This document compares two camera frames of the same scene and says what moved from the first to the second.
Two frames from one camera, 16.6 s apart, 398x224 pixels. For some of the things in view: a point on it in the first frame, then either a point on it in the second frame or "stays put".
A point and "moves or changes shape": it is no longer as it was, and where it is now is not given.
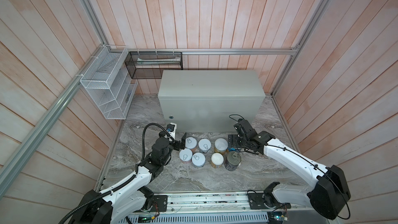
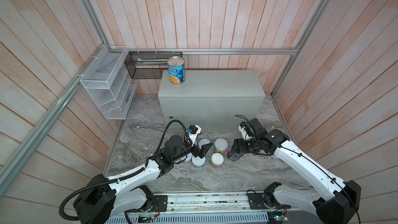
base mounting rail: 254,208 stays put
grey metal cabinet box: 210,100 stays put
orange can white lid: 221,146 stays put
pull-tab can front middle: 198,159 stays put
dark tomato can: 232,161 moves or changes shape
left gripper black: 178,146 to 202,151
